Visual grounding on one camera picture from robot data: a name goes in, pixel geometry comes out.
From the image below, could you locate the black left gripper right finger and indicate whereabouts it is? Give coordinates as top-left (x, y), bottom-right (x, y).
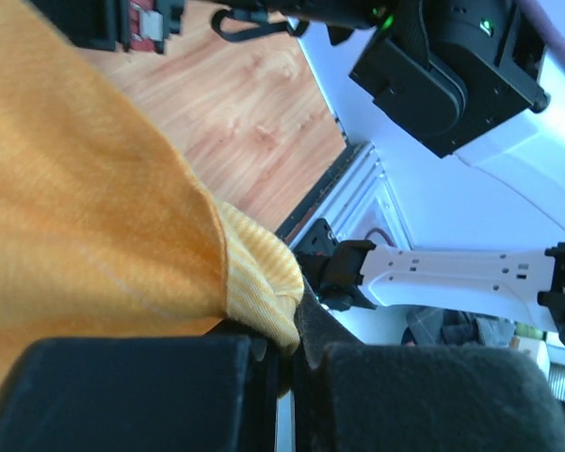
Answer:
top-left (292, 289), bottom-right (565, 451)

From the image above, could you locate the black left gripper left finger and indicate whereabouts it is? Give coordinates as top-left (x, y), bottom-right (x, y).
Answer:
top-left (0, 331), bottom-right (279, 451)

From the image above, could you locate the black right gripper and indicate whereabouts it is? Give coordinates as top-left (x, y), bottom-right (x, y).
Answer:
top-left (31, 0), bottom-right (186, 53)

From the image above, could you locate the yellow pillowcase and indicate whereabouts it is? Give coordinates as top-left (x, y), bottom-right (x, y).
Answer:
top-left (0, 1), bottom-right (304, 385)

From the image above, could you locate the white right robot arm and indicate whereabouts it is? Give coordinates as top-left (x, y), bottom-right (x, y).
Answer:
top-left (211, 1), bottom-right (565, 346)

